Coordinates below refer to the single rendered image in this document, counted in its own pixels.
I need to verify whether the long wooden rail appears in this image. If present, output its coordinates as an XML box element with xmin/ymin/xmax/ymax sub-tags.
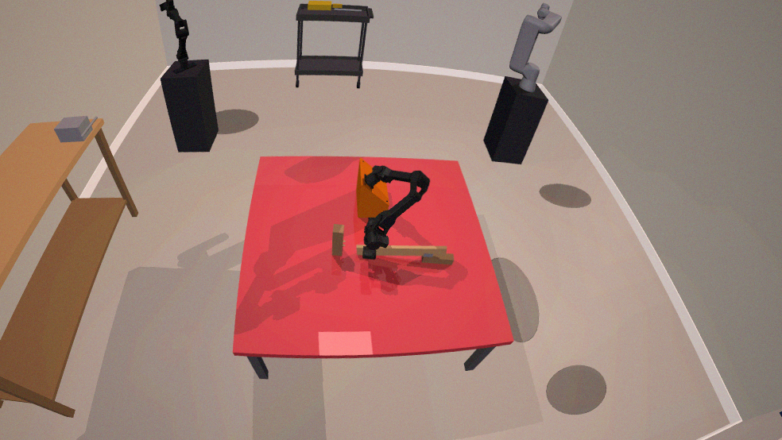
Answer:
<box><xmin>356</xmin><ymin>245</ymin><xmax>447</xmax><ymax>257</ymax></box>

